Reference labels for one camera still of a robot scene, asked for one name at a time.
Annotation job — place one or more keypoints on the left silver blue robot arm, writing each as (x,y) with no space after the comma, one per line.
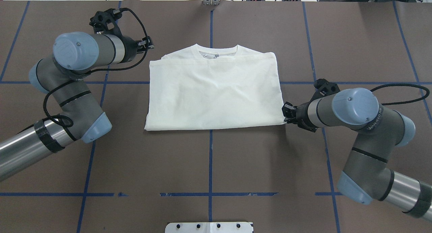
(71,111)

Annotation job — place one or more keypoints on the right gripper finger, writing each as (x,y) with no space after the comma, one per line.
(289,108)
(291,120)

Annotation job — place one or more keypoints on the white camera mast base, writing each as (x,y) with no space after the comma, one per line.
(210,227)

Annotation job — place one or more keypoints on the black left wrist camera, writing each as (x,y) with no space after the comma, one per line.
(104,22)

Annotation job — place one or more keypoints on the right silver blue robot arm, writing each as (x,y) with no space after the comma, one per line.
(366,176)

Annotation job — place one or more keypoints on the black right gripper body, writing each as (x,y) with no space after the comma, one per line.
(302,113)

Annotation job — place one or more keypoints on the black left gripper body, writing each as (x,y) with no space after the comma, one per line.
(129,49)

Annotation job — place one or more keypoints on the cream long-sleeve cat shirt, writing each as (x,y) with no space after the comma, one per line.
(201,88)

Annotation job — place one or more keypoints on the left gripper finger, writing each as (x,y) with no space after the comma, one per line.
(145,44)

